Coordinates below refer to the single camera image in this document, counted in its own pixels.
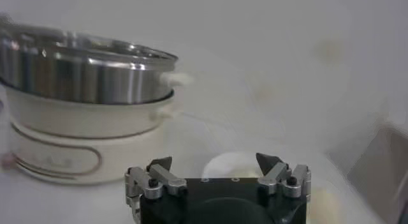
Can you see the white round plate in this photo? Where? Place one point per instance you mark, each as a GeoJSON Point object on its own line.
{"type": "Point", "coordinates": [242, 139]}

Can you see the stainless steel steamer basket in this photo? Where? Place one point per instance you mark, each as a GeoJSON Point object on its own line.
{"type": "Point", "coordinates": [79, 78]}

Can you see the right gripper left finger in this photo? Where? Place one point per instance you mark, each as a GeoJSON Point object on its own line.
{"type": "Point", "coordinates": [165, 179]}

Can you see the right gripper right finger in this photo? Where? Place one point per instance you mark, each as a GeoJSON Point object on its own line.
{"type": "Point", "coordinates": [274, 177]}

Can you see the white electric cooker pot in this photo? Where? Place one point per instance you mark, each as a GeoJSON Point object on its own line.
{"type": "Point", "coordinates": [95, 148]}

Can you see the white steamed baozi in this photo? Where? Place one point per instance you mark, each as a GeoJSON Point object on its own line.
{"type": "Point", "coordinates": [229, 166]}

